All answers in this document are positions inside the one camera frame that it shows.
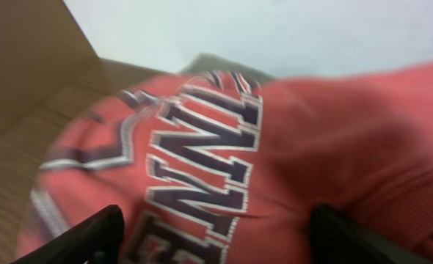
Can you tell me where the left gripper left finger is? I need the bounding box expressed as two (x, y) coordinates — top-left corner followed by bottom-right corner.
(12, 205), (125, 264)

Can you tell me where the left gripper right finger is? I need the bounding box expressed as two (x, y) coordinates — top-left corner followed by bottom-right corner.
(309, 204), (432, 264)

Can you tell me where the red printed t-shirt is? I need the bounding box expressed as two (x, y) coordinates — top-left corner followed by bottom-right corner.
(16, 64), (433, 263)

